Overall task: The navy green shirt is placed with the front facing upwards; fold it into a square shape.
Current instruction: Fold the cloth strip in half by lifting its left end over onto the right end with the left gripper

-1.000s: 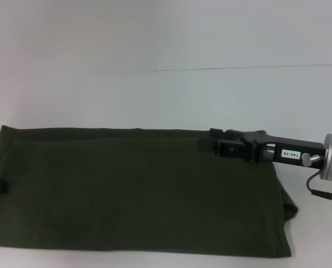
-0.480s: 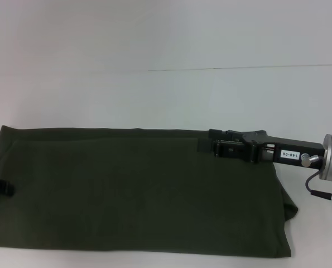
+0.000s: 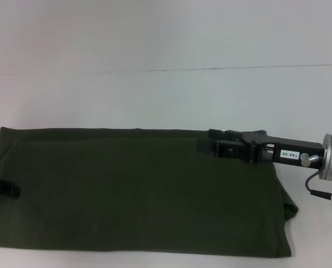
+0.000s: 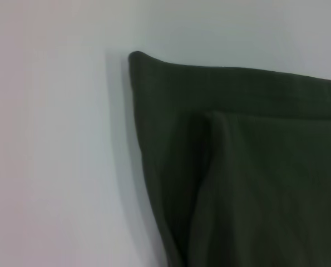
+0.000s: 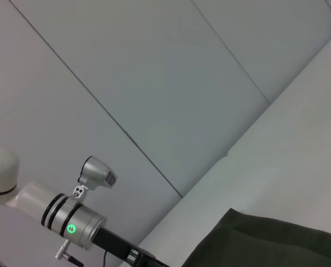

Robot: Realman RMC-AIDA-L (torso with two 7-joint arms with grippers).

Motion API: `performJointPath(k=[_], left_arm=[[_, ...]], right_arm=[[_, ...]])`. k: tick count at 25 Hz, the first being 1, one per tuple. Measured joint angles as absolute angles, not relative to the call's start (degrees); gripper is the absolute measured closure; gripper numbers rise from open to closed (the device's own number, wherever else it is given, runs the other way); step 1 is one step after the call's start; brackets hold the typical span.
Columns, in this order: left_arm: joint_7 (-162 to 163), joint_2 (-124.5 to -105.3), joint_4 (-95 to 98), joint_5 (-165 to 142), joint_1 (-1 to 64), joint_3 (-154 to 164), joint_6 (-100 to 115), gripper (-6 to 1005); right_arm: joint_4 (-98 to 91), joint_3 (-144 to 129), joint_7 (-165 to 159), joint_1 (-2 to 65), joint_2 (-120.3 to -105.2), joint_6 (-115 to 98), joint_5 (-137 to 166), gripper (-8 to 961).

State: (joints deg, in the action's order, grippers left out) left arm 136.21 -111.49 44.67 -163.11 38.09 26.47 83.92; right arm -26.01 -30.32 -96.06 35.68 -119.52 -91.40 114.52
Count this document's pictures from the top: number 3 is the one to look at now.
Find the dark green FREE t-shirt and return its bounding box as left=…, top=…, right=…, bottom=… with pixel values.
left=0, top=127, right=300, bottom=268

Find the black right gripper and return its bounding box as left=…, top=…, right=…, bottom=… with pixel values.
left=198, top=128, right=324, bottom=170

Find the right wrist cable with plug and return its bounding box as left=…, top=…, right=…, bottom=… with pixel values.
left=300, top=152, right=332, bottom=201

